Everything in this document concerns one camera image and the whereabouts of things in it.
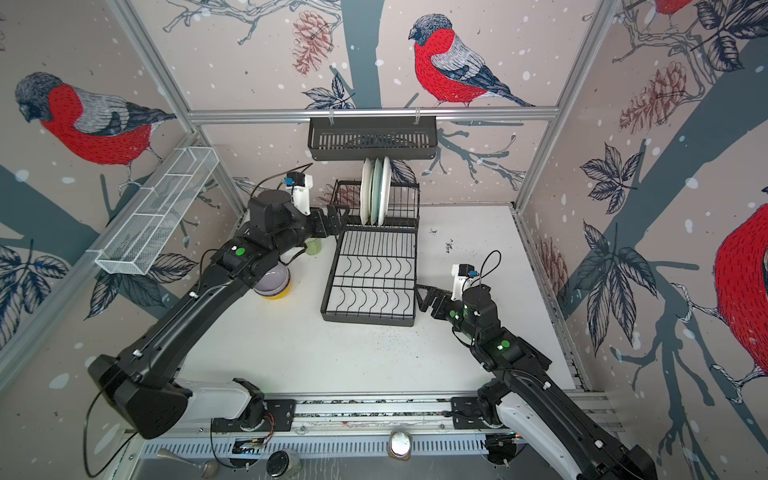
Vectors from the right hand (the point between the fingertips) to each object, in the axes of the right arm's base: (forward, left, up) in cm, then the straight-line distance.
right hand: (422, 293), depth 76 cm
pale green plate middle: (+19, +12, +18) cm, 29 cm away
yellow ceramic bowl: (+4, +44, -11) cm, 45 cm away
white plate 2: (+20, +10, +18) cm, 28 cm away
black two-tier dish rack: (+15, +16, -15) cm, 26 cm away
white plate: (+22, +15, +18) cm, 33 cm away
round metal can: (-36, +28, -7) cm, 47 cm away
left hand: (+10, +21, +21) cm, 32 cm away
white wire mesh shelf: (+4, +71, +16) cm, 73 cm away
